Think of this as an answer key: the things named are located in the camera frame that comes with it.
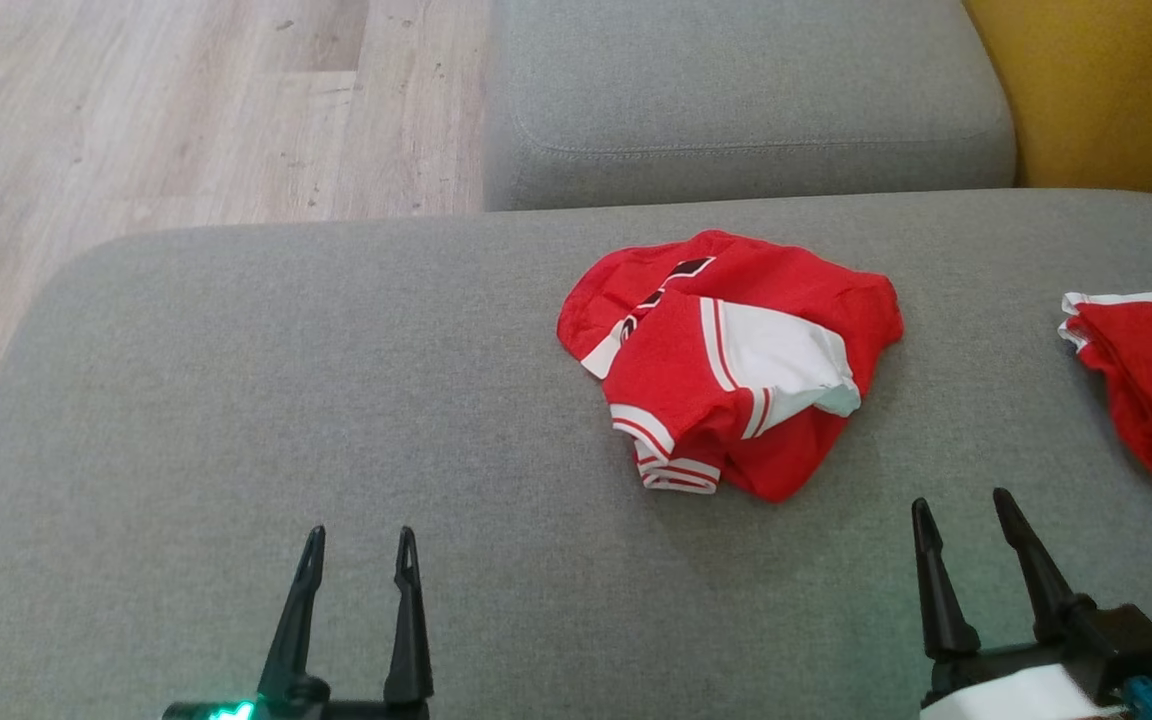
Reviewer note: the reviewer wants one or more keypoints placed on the yellow upholstered furniture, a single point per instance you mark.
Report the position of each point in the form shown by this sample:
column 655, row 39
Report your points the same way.
column 1116, row 80

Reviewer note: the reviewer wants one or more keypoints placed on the red Bulls basketball jersey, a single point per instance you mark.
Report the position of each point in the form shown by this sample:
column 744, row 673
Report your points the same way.
column 666, row 380

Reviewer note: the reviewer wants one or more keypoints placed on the large grey sofa seat cushion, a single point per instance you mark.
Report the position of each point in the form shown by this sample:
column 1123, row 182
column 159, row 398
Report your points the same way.
column 336, row 400

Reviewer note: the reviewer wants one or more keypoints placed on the small grey sofa cushion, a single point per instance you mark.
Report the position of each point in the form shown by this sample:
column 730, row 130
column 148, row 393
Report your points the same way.
column 736, row 80

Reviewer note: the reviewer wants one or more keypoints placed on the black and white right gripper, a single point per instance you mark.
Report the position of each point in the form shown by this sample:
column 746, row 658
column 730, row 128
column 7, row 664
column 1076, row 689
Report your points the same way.
column 1121, row 645

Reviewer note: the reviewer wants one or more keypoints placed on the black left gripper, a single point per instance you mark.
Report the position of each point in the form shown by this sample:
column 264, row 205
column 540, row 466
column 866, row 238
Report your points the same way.
column 336, row 712

